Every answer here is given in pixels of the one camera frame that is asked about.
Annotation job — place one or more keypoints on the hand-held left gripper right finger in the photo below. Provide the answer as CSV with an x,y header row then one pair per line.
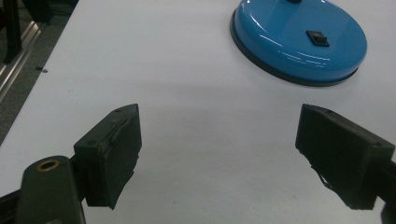
x,y
339,149

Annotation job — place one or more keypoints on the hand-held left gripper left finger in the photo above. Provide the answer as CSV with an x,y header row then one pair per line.
x,y
107,155

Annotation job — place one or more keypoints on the blue desk lamp base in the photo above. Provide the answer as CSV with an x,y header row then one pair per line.
x,y
299,39

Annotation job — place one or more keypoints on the black stand leg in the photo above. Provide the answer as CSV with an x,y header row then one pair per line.
x,y
12,29

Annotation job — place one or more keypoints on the metal rail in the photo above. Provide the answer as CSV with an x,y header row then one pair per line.
x,y
17,59

